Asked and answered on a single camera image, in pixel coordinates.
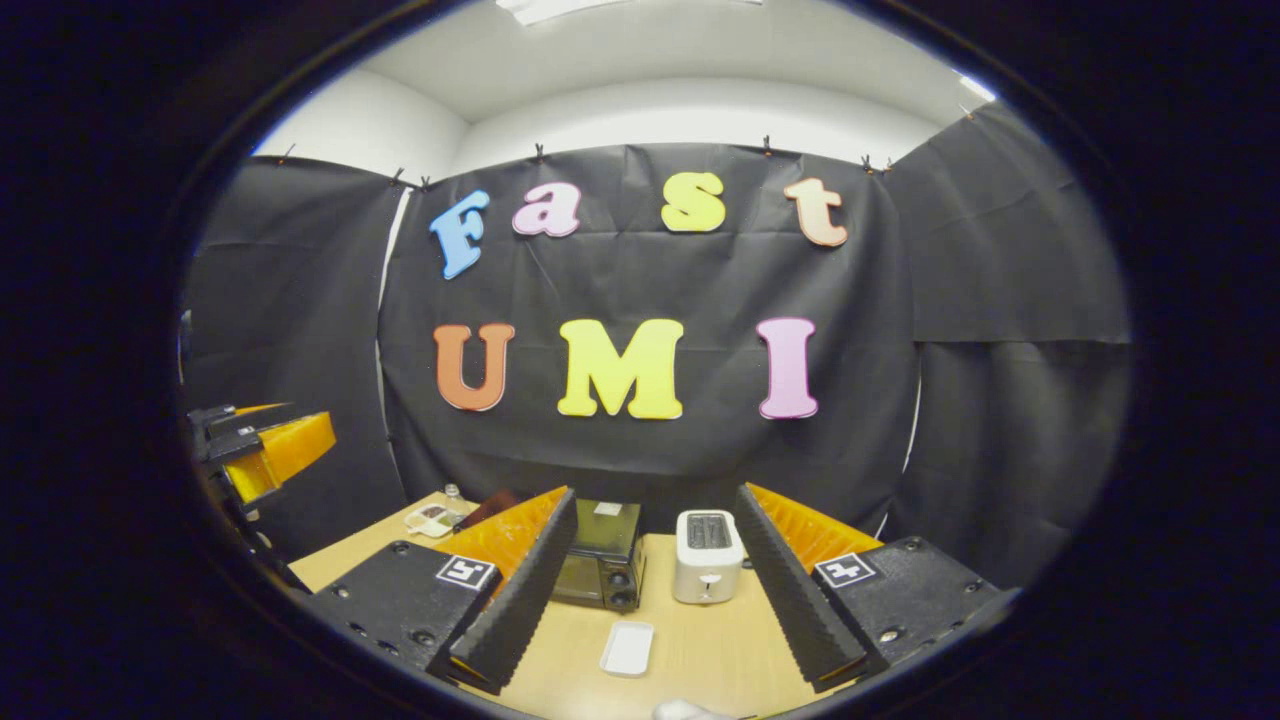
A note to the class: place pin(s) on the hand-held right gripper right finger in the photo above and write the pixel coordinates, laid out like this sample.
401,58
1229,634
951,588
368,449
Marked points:
790,590

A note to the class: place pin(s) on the small white rectangular tray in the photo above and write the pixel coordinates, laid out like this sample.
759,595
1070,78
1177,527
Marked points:
627,648

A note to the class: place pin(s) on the small ceiling light panel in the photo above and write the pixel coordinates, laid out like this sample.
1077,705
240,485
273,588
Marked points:
978,88

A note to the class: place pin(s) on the long ceiling light panel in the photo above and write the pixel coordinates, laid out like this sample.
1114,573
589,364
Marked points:
580,8

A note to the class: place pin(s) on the white divided snack plate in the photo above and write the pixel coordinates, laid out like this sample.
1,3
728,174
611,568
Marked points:
433,520

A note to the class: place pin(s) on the white toaster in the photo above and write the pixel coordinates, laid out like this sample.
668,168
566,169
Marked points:
708,565

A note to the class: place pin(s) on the black electric oven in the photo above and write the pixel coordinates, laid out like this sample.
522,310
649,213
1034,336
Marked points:
605,560

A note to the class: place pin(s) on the black backdrop cloth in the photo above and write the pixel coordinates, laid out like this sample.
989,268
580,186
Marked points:
620,280

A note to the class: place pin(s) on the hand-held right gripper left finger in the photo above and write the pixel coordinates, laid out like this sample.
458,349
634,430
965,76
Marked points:
520,590

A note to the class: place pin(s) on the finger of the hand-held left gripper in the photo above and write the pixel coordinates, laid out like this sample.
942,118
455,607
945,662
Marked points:
225,418
290,445

